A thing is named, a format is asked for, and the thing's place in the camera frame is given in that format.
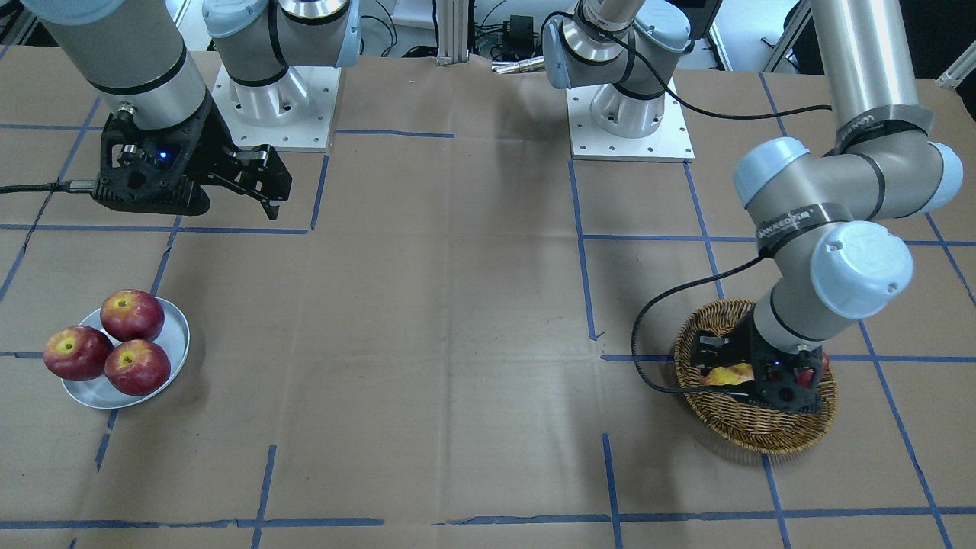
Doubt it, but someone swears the dark red basket apple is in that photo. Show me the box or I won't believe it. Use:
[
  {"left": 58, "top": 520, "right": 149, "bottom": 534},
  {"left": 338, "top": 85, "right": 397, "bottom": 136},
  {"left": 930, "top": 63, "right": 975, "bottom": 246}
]
[{"left": 795, "top": 348, "right": 830, "bottom": 389}]

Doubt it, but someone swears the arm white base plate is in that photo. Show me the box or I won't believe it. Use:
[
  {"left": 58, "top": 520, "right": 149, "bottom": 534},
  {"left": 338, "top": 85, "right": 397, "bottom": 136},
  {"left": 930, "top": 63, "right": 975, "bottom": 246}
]
[
  {"left": 566, "top": 84, "right": 696, "bottom": 162},
  {"left": 211, "top": 67, "right": 342, "bottom": 153}
]

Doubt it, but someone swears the red apple plate front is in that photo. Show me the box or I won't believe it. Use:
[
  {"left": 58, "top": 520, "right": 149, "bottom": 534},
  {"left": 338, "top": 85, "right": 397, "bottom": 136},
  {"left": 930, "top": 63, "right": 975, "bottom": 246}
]
[{"left": 104, "top": 339, "right": 171, "bottom": 397}]

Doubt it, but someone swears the black braided cable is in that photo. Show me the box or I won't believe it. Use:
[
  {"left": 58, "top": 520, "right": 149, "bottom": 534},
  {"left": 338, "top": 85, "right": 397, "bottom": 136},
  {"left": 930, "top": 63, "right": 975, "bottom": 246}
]
[{"left": 0, "top": 177, "right": 100, "bottom": 193}]

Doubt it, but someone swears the red apple plate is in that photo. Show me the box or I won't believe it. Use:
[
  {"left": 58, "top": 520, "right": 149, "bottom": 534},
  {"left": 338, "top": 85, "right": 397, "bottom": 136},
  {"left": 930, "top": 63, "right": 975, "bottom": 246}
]
[
  {"left": 104, "top": 339, "right": 171, "bottom": 397},
  {"left": 100, "top": 289, "right": 165, "bottom": 342},
  {"left": 42, "top": 326, "right": 113, "bottom": 381}
]

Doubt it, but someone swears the yellow red apple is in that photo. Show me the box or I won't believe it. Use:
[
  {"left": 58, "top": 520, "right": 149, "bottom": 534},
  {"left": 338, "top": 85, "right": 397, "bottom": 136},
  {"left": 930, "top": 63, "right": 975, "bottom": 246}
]
[{"left": 701, "top": 362, "right": 754, "bottom": 387}]

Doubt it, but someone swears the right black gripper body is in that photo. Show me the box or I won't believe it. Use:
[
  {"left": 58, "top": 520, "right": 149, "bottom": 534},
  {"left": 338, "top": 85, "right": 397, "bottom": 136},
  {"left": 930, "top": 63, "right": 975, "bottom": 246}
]
[{"left": 91, "top": 91, "right": 253, "bottom": 214}]

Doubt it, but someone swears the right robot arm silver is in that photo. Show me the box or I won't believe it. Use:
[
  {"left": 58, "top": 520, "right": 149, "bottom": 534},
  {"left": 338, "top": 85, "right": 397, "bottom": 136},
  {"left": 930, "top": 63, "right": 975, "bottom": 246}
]
[{"left": 90, "top": 1, "right": 358, "bottom": 221}]

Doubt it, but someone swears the red apple plate back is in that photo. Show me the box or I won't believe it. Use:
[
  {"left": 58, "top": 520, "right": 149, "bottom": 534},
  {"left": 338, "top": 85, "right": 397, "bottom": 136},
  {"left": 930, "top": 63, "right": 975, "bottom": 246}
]
[{"left": 100, "top": 289, "right": 165, "bottom": 342}]

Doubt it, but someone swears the aluminium frame post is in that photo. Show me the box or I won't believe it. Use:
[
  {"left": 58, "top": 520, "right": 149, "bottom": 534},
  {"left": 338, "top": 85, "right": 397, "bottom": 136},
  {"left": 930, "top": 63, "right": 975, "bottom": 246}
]
[{"left": 432, "top": 1, "right": 474, "bottom": 66}]

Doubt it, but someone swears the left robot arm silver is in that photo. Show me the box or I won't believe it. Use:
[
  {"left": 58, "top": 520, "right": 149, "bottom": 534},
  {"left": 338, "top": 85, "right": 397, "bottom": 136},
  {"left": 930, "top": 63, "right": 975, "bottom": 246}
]
[{"left": 541, "top": 1, "right": 963, "bottom": 413}]

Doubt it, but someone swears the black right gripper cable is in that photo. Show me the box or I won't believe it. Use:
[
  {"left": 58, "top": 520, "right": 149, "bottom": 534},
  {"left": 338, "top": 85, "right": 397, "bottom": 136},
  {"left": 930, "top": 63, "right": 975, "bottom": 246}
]
[{"left": 560, "top": 11, "right": 833, "bottom": 397}]

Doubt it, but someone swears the brown wicker basket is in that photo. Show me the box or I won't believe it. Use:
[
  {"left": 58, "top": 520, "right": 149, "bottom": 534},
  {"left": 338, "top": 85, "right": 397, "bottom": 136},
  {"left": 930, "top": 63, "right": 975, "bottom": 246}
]
[{"left": 673, "top": 299, "right": 837, "bottom": 455}]

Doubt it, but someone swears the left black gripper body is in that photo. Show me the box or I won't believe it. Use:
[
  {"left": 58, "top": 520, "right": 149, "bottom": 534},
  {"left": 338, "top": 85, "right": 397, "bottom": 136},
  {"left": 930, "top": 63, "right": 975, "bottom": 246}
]
[{"left": 690, "top": 307, "right": 824, "bottom": 414}]

